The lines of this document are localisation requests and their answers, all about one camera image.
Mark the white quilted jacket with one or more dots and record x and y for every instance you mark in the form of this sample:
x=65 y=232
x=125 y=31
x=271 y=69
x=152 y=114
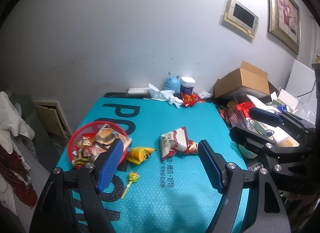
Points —
x=12 y=126

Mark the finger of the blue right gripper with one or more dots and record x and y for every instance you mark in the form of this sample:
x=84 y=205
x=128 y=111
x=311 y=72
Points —
x=266 y=117

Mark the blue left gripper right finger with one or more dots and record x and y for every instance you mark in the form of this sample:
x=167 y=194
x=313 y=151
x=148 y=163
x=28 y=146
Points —
x=214 y=165

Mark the yellow snack packet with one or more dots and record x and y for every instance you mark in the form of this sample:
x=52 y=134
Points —
x=139 y=154

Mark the red candy wrapper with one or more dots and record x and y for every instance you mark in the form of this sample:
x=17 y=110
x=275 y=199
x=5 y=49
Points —
x=191 y=100

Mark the gold framed picture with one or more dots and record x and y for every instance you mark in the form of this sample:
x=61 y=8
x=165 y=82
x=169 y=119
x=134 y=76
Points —
x=284 y=22

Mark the open cardboard box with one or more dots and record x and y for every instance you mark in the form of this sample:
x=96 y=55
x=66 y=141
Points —
x=247 y=79

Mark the crumpled white tissue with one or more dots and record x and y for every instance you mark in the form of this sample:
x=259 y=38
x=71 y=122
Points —
x=164 y=95

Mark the wall access hatch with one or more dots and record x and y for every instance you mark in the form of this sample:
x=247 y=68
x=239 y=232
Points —
x=52 y=118

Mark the yellow green lollipop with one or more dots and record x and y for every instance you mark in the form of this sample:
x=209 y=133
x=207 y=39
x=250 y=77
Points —
x=133 y=177

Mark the brown seaweed roll snack bag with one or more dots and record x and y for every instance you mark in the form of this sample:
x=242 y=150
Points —
x=106 y=136

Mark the blue round humidifier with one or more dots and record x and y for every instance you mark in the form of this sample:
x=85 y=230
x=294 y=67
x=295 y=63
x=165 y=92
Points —
x=172 y=83

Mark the white flat box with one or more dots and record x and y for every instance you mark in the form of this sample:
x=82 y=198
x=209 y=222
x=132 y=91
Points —
x=138 y=91

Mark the white framed wall panel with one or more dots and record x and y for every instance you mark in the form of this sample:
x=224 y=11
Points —
x=240 y=17

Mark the red plaid garment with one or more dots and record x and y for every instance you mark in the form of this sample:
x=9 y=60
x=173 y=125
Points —
x=16 y=174

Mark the white board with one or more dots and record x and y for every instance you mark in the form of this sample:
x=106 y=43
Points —
x=301 y=83

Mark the small white tissue wad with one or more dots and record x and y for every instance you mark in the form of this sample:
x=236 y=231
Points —
x=204 y=94

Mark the red plastic basket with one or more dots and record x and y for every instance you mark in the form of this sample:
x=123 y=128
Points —
x=92 y=127

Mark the red spicy snack packet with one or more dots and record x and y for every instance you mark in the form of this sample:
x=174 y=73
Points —
x=192 y=147

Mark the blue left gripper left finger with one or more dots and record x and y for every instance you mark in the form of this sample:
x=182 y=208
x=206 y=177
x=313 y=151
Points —
x=106 y=165

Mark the teal bubble mailer mat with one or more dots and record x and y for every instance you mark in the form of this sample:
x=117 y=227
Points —
x=173 y=195

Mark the white red snack bag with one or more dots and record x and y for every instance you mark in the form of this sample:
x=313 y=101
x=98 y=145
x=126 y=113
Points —
x=173 y=142

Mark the white jar blue label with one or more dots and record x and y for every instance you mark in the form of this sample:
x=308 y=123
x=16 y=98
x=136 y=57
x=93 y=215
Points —
x=187 y=85

